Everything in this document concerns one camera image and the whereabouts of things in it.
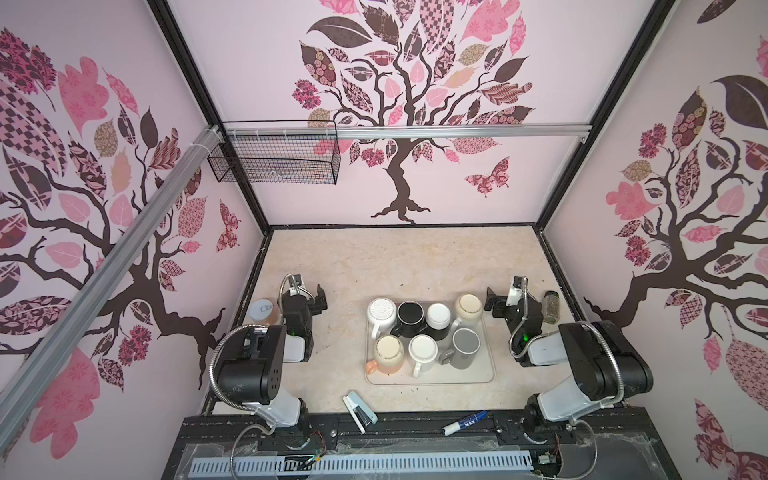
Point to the translucent plastic tray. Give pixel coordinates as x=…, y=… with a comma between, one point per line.
x=482, y=369

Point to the grey mug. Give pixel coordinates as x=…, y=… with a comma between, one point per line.
x=465, y=344

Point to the cream beige mug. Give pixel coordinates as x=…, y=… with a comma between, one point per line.
x=468, y=312

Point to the glass spice jar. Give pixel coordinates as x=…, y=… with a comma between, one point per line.
x=551, y=307

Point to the black wire basket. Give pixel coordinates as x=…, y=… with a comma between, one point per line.
x=278, y=151

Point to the peach orange mug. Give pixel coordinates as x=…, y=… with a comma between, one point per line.
x=388, y=356

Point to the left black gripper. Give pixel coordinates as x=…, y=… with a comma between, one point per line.
x=312, y=300

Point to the horizontal aluminium rail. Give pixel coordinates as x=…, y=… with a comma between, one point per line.
x=408, y=132

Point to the orange tin can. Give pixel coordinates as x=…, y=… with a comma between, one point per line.
x=263, y=311

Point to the diagonal aluminium rail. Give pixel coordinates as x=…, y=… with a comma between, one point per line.
x=35, y=375

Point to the black base frame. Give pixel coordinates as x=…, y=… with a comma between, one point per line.
x=619, y=443

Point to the white ribbed-bottom mug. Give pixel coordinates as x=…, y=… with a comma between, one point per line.
x=381, y=314

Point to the blue white marker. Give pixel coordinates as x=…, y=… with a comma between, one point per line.
x=464, y=423

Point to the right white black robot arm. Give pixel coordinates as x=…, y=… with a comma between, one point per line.
x=605, y=368

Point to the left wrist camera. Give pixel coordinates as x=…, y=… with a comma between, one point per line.
x=296, y=285

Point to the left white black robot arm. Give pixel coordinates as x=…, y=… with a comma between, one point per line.
x=245, y=371

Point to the white teal stapler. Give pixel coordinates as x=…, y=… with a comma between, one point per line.
x=363, y=416

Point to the white slotted cable duct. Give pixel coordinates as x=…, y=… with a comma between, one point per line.
x=359, y=464

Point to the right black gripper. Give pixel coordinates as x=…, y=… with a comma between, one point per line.
x=501, y=301

